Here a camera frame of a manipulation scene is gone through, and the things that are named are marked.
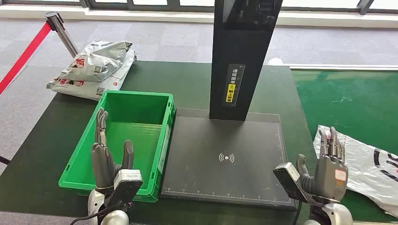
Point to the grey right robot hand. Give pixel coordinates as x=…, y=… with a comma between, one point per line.
x=329, y=177

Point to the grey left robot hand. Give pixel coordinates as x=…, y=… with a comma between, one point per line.
x=101, y=164

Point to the grey parcel black print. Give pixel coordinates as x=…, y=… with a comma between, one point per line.
x=363, y=167

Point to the flat grey parcel bag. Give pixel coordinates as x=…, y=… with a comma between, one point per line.
x=90, y=90

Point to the crumpled grey parcel bag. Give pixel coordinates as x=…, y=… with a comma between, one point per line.
x=99, y=59

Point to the black inbound scanner machine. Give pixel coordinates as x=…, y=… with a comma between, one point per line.
x=217, y=139

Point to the red barrier belt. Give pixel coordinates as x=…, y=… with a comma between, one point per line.
x=25, y=56

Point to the green plastic crate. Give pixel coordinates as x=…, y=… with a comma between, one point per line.
x=133, y=108

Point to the yellow black scanner label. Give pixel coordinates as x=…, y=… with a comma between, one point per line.
x=231, y=93

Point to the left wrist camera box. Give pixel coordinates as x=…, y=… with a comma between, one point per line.
x=126, y=189

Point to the white conveyor side rail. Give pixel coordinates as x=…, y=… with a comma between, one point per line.
x=342, y=67

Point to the silver stanchion post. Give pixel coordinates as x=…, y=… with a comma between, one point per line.
x=63, y=34

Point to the dark window frame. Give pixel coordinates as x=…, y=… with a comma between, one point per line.
x=108, y=6

